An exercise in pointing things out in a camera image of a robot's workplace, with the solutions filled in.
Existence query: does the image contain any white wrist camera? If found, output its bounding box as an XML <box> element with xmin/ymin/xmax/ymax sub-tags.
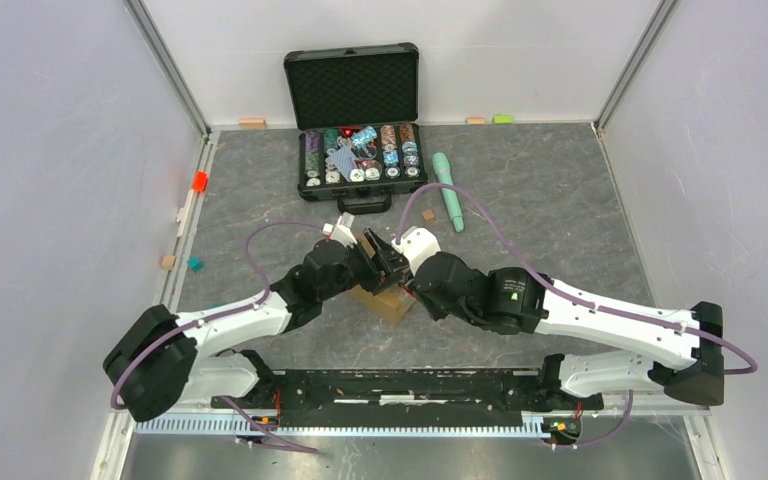
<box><xmin>391</xmin><ymin>226</ymin><xmax>441</xmax><ymax>274</ymax></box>
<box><xmin>322</xmin><ymin>212</ymin><xmax>358</xmax><ymax>247</ymax></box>

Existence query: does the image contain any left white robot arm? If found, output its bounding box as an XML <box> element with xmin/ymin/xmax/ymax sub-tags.
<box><xmin>102</xmin><ymin>227</ymin><xmax>410</xmax><ymax>422</ymax></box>

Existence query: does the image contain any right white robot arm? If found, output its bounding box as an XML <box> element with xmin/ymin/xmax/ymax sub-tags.
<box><xmin>409</xmin><ymin>252</ymin><xmax>725</xmax><ymax>408</ymax></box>

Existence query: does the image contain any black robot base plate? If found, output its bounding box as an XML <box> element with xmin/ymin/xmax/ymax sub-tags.
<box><xmin>211</xmin><ymin>350</ymin><xmax>604</xmax><ymax>428</ymax></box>

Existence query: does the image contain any purple cable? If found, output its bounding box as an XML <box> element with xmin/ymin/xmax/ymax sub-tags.
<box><xmin>109</xmin><ymin>221</ymin><xmax>332</xmax><ymax>455</ymax></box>
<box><xmin>394</xmin><ymin>182</ymin><xmax>759</xmax><ymax>452</ymax></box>

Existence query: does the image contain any wooden block back wall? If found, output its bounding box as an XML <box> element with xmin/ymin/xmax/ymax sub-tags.
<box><xmin>238</xmin><ymin>118</ymin><xmax>267</xmax><ymax>130</ymax></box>

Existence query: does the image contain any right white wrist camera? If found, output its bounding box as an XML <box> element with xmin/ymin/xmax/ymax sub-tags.
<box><xmin>391</xmin><ymin>226</ymin><xmax>441</xmax><ymax>274</ymax></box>

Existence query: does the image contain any wooden block left edge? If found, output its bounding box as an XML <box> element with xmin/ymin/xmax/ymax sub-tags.
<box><xmin>160</xmin><ymin>255</ymin><xmax>177</xmax><ymax>271</ymax></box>

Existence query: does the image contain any green block back wall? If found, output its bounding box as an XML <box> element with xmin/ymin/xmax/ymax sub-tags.
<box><xmin>493</xmin><ymin>115</ymin><xmax>514</xmax><ymax>124</ymax></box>

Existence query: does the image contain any brown cardboard express box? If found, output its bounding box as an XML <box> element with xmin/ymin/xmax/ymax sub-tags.
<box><xmin>348</xmin><ymin>286</ymin><xmax>416</xmax><ymax>326</ymax></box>

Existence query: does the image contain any teal small block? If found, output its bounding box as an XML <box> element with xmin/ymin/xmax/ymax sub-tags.
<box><xmin>187</xmin><ymin>257</ymin><xmax>203</xmax><ymax>272</ymax></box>

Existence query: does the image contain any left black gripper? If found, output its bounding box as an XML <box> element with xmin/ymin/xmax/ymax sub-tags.
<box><xmin>320</xmin><ymin>228</ymin><xmax>418</xmax><ymax>302</ymax></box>

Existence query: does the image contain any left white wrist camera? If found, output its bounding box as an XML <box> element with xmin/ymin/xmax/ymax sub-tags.
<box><xmin>322</xmin><ymin>212</ymin><xmax>358</xmax><ymax>247</ymax></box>

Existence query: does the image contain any mint green marker pen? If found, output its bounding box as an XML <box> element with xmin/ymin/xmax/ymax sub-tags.
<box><xmin>432</xmin><ymin>152</ymin><xmax>465</xmax><ymax>233</ymax></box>

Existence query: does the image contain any white slotted cable duct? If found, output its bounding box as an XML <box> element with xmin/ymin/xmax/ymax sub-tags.
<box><xmin>135</xmin><ymin>411</ymin><xmax>550</xmax><ymax>440</ymax></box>

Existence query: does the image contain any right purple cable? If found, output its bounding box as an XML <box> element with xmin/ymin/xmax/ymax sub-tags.
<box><xmin>394</xmin><ymin>182</ymin><xmax>759</xmax><ymax>452</ymax></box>

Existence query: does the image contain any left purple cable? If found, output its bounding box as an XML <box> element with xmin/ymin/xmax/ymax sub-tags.
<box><xmin>109</xmin><ymin>221</ymin><xmax>332</xmax><ymax>455</ymax></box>

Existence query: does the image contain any orange block on rail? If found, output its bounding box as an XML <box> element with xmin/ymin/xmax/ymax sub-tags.
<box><xmin>191</xmin><ymin>170</ymin><xmax>209</xmax><ymax>193</ymax></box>

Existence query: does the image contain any black poker chip case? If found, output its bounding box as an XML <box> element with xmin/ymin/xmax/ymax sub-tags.
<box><xmin>283</xmin><ymin>42</ymin><xmax>429</xmax><ymax>215</ymax></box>

